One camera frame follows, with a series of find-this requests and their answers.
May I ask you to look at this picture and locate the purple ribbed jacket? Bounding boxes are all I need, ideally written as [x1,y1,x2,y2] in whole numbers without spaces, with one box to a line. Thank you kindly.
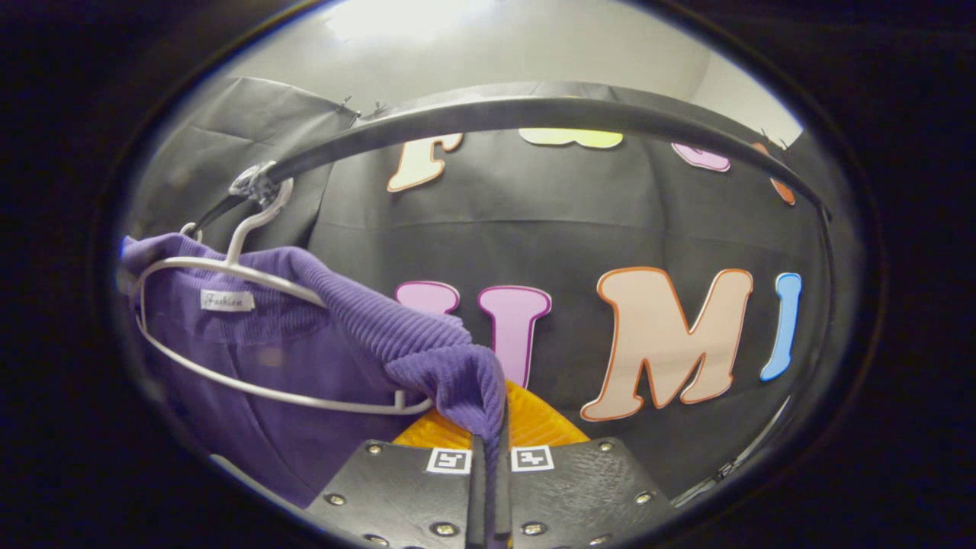
[118,233,510,549]

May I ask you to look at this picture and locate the clear plastic hanger tie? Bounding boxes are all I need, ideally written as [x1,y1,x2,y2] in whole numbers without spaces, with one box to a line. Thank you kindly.
[229,160,279,203]

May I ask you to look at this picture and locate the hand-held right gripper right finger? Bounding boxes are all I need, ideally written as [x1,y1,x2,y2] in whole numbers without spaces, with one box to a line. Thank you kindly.
[496,379,677,549]

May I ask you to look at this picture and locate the ceiling light panel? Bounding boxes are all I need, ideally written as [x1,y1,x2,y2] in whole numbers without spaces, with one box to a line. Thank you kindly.
[324,0,500,43]

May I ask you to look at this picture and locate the black backdrop cloth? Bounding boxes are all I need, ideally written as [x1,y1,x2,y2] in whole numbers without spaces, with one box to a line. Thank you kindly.
[122,75,859,508]

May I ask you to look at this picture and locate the black clothes rack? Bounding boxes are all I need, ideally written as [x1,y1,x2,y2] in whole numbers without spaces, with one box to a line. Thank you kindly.
[183,93,838,336]

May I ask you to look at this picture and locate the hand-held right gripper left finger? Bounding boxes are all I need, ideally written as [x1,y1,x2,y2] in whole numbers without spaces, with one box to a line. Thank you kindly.
[303,408,489,549]

